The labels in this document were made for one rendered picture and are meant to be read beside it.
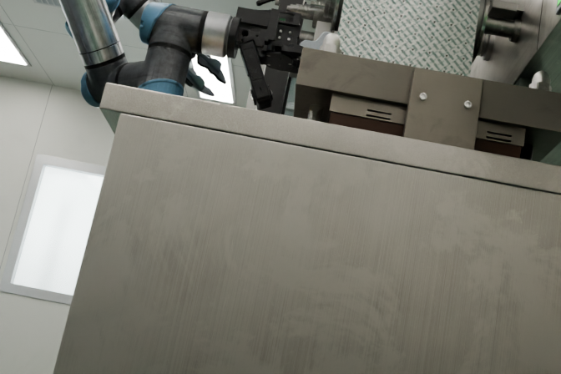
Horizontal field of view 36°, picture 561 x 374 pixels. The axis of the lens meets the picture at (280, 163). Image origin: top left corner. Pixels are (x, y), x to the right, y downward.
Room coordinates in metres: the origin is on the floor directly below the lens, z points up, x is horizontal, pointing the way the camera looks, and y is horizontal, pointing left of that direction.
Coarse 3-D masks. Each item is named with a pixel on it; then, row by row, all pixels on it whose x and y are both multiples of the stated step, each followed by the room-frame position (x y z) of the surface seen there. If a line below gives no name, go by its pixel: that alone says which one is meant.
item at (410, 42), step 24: (360, 24) 1.37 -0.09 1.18; (384, 24) 1.37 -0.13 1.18; (408, 24) 1.37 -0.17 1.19; (432, 24) 1.37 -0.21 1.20; (360, 48) 1.37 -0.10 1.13; (384, 48) 1.37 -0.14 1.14; (408, 48) 1.37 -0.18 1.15; (432, 48) 1.37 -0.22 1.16; (456, 48) 1.36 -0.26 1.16; (456, 72) 1.36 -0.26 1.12
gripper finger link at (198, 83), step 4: (192, 68) 1.87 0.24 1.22; (188, 72) 1.86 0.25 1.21; (192, 72) 1.85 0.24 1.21; (188, 76) 1.87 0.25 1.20; (192, 76) 1.86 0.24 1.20; (196, 76) 1.84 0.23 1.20; (192, 80) 1.87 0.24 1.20; (196, 80) 1.86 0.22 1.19; (200, 80) 1.84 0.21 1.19; (204, 80) 1.84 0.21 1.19; (196, 84) 1.87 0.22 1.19; (200, 84) 1.86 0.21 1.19; (204, 84) 1.85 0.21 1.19; (196, 88) 1.88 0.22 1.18; (200, 88) 1.88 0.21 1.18; (204, 88) 1.88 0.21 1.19; (208, 88) 1.88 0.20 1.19; (200, 92) 1.89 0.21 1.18; (204, 92) 1.88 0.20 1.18; (208, 92) 1.89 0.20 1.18; (212, 92) 1.89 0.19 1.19; (212, 96) 1.89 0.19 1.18
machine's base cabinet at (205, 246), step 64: (128, 128) 1.13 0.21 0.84; (192, 128) 1.12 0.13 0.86; (128, 192) 1.13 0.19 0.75; (192, 192) 1.12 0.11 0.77; (256, 192) 1.12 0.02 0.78; (320, 192) 1.12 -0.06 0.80; (384, 192) 1.11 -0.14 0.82; (448, 192) 1.11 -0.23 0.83; (512, 192) 1.10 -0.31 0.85; (128, 256) 1.13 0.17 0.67; (192, 256) 1.12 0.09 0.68; (256, 256) 1.12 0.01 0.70; (320, 256) 1.12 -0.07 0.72; (384, 256) 1.11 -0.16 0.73; (448, 256) 1.11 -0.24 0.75; (512, 256) 1.10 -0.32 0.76; (128, 320) 1.13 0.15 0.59; (192, 320) 1.12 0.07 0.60; (256, 320) 1.12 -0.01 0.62; (320, 320) 1.11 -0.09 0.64; (384, 320) 1.11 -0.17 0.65; (448, 320) 1.11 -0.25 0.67; (512, 320) 1.10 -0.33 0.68
